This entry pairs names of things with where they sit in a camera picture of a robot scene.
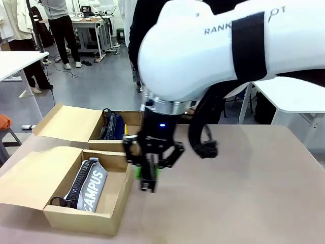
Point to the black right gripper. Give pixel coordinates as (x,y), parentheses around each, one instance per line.
(158,129)

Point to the navy campus pencil case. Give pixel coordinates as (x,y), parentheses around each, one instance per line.
(114,125)

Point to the grey campus pencil case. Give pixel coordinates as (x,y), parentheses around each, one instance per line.
(91,183)

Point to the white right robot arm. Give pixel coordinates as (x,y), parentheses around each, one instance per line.
(208,50)

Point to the open cardboard box with flap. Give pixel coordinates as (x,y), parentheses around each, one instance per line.
(71,122)
(45,178)

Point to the person's left hand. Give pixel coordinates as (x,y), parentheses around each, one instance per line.
(191,111)

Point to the dark shoes on floor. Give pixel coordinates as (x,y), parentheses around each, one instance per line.
(86,63)

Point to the person in black jacket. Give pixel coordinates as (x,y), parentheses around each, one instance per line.
(134,38)

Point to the dark small stool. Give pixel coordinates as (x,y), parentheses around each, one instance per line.
(120,33)

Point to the background workbench with wooden top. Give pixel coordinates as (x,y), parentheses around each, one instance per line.
(89,28)

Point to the grey plastic stool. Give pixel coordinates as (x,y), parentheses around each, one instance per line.
(8,138)

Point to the orange cloth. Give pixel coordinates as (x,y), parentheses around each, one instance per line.
(5,121)

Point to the person in grey hoodie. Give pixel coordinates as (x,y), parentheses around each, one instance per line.
(61,30)

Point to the white side table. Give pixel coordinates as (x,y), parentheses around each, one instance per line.
(17,63)

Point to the black tripod pole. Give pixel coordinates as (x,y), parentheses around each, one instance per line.
(35,28)

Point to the person in white coat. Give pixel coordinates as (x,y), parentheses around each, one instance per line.
(20,30)

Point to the white table with grey frame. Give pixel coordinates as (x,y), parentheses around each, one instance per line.
(287,101)

